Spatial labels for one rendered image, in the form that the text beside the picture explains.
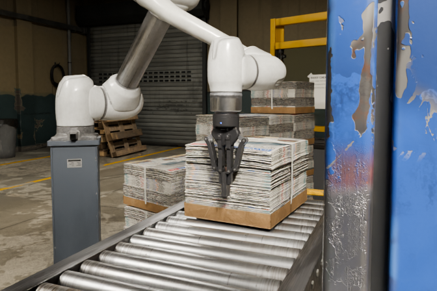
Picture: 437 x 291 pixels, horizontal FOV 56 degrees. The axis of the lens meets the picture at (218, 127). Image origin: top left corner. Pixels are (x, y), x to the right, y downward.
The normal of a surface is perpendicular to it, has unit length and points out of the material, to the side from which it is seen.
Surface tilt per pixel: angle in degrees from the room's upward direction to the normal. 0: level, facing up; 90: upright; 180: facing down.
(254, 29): 90
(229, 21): 90
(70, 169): 90
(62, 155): 90
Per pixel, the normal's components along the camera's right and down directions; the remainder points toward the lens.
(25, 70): 0.92, 0.03
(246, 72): 0.75, 0.08
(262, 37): -0.39, 0.07
